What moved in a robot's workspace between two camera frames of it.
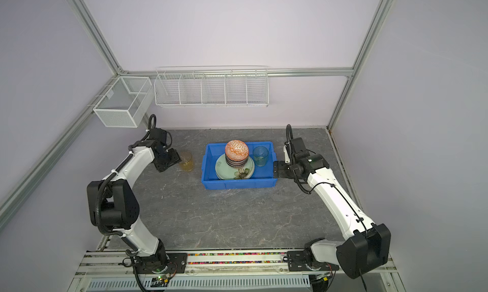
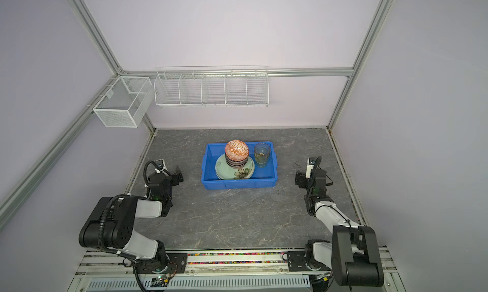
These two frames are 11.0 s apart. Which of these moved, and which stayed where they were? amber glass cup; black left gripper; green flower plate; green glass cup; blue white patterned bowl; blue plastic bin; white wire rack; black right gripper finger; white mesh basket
Moved: black right gripper finger; black left gripper; amber glass cup
Stayed: white mesh basket; green flower plate; blue white patterned bowl; blue plastic bin; white wire rack; green glass cup
